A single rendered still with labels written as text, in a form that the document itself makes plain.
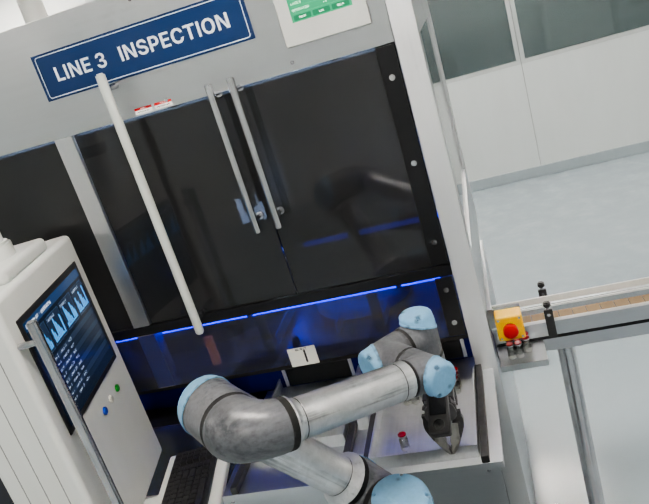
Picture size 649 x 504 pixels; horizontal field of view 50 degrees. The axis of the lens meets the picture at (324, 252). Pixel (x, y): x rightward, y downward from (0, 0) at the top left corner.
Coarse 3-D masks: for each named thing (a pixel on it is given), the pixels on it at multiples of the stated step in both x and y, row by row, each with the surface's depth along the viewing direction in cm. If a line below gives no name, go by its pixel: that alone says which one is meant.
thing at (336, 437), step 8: (352, 376) 210; (280, 384) 214; (304, 384) 214; (312, 384) 212; (320, 384) 211; (328, 384) 209; (280, 392) 213; (288, 392) 212; (296, 392) 211; (304, 392) 209; (328, 432) 186; (336, 432) 185; (344, 432) 179; (320, 440) 179; (328, 440) 179; (336, 440) 178; (344, 440) 178
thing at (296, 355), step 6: (294, 348) 200; (300, 348) 200; (306, 348) 200; (312, 348) 199; (288, 354) 201; (294, 354) 201; (300, 354) 201; (306, 354) 200; (312, 354) 200; (294, 360) 202; (300, 360) 201; (312, 360) 201; (318, 360) 200; (294, 366) 203
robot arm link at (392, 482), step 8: (384, 480) 139; (392, 480) 138; (400, 480) 138; (408, 480) 137; (416, 480) 137; (376, 488) 137; (384, 488) 137; (392, 488) 136; (400, 488) 136; (408, 488) 135; (416, 488) 135; (424, 488) 135; (368, 496) 139; (376, 496) 135; (384, 496) 135; (392, 496) 134; (400, 496) 134; (408, 496) 134; (416, 496) 133; (424, 496) 133
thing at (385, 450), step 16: (464, 384) 188; (464, 400) 181; (384, 416) 185; (400, 416) 183; (416, 416) 181; (464, 416) 175; (384, 432) 178; (416, 432) 174; (464, 432) 169; (384, 448) 172; (400, 448) 170; (416, 448) 168; (432, 448) 167; (464, 448) 159; (384, 464) 165; (400, 464) 164; (416, 464) 163
